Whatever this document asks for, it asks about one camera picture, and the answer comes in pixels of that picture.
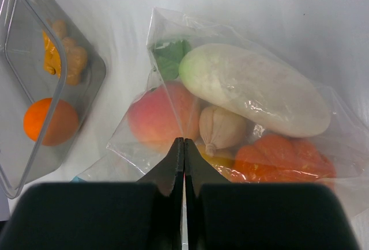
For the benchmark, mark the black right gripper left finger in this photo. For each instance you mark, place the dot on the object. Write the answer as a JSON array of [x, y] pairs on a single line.
[[145, 214]]

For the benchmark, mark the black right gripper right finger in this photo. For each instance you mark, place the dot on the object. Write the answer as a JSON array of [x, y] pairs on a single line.
[[226, 215]]

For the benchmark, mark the yellow fake pear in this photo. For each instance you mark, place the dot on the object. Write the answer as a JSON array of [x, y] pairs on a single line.
[[222, 161]]

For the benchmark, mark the clear zip top bag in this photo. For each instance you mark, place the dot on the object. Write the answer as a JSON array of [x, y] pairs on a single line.
[[344, 143]]

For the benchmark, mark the orange fake orange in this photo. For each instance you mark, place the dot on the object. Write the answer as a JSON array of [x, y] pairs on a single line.
[[63, 125]]

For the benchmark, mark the clear grey plastic container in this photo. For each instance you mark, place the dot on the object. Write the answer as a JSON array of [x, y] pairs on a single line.
[[24, 81]]

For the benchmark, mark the red-orange fake pepper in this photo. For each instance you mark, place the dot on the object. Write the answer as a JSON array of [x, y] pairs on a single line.
[[276, 159]]

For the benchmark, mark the beige fake garlic bulb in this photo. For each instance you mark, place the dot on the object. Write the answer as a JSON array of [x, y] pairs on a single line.
[[220, 128]]

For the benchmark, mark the pink fake peach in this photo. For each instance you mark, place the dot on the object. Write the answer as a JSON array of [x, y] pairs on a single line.
[[162, 114]]

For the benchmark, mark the white fake daikon radish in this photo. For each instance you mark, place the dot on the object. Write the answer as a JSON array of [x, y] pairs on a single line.
[[262, 90]]

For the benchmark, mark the green fake leaf piece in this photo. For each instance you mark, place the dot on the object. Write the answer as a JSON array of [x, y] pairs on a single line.
[[168, 56]]

